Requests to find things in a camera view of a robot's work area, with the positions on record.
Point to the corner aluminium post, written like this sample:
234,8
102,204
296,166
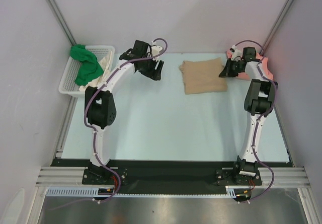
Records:
277,24
53,5

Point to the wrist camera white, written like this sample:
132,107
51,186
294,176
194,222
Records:
236,53
156,49

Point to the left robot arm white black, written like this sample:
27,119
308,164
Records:
100,109

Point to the white slotted cable duct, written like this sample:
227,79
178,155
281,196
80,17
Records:
96,192

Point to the right corner aluminium post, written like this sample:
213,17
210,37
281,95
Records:
277,24

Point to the left corner aluminium post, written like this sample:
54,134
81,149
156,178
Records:
53,5

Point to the pink folded t shirt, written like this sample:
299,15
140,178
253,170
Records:
265,68

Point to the aluminium frame rail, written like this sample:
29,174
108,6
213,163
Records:
285,178

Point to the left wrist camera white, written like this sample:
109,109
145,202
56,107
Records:
156,49

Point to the tan t shirt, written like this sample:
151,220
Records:
203,76

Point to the white plastic basket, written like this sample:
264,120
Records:
67,84

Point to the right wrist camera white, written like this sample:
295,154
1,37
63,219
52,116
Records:
236,53

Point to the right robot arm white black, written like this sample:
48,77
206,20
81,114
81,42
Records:
259,103

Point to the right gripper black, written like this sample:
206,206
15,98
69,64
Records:
228,69

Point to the green t shirt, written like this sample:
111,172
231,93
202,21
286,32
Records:
89,67

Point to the cream t shirt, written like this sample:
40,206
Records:
105,63

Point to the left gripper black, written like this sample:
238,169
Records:
153,74

